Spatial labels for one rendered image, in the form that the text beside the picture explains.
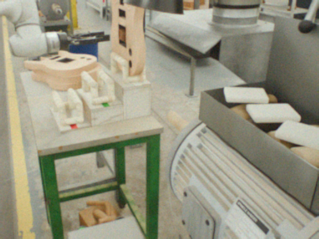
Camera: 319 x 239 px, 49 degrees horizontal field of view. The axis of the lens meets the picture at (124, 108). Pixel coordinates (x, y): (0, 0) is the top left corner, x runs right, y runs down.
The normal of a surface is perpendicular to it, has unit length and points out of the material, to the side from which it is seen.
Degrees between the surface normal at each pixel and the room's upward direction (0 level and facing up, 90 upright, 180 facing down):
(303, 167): 90
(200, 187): 70
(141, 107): 90
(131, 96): 90
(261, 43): 90
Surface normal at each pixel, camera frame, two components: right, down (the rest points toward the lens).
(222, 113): -0.95, 0.15
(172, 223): -0.02, -0.91
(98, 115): 0.36, 0.38
